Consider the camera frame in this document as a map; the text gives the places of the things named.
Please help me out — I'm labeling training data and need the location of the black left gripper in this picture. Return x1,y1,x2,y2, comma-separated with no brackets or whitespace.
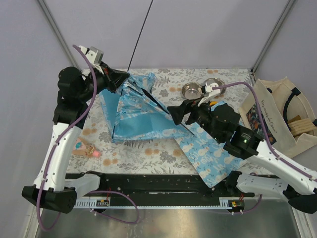
79,60,130,102

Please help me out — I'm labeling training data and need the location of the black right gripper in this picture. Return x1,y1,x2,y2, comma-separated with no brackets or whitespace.
167,94,223,142

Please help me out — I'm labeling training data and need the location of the blue snowman pet tent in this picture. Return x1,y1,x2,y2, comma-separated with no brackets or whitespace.
99,73,192,142

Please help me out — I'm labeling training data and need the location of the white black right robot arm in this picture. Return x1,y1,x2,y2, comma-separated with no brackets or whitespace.
167,100,317,214

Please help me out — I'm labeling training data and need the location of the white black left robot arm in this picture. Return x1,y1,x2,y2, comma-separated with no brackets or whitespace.
22,63,129,214

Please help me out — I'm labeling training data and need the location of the left steel pet bowl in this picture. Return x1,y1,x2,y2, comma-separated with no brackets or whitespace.
181,82,204,100

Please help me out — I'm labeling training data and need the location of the steel pet bowl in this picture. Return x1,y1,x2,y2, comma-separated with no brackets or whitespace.
181,82,204,100
202,78,225,94

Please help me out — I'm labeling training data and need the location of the right steel pet bowl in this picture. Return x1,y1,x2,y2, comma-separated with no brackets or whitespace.
202,78,225,94

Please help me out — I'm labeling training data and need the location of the blue snowman tent mat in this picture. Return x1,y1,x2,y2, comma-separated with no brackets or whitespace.
176,100,248,188

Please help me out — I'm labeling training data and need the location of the pink pet toy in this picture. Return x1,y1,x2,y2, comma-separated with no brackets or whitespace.
72,137,101,158

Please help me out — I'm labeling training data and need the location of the floral white tablecloth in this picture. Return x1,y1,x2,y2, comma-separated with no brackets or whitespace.
67,68,253,174

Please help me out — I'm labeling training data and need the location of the beige canvas tote bag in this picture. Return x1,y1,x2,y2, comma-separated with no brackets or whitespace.
239,77,317,158

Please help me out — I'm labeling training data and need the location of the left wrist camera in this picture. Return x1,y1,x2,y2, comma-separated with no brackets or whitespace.
79,45,104,71

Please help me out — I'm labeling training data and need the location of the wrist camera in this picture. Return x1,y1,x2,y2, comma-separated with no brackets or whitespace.
198,83,221,107
79,45,104,71

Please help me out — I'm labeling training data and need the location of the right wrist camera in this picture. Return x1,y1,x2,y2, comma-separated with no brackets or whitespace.
198,83,221,107

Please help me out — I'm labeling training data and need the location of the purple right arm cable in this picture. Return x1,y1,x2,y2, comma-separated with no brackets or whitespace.
212,81,317,216

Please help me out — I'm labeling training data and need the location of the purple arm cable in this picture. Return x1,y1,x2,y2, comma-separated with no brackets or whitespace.
212,81,317,216
36,44,139,231

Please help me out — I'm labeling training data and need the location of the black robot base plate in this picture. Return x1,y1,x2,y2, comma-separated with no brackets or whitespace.
82,173,255,209

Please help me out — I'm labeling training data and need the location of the white slotted cable duct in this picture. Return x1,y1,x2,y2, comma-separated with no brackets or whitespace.
74,197,232,210

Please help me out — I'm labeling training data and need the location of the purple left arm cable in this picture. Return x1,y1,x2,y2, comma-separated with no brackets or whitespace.
36,44,139,231

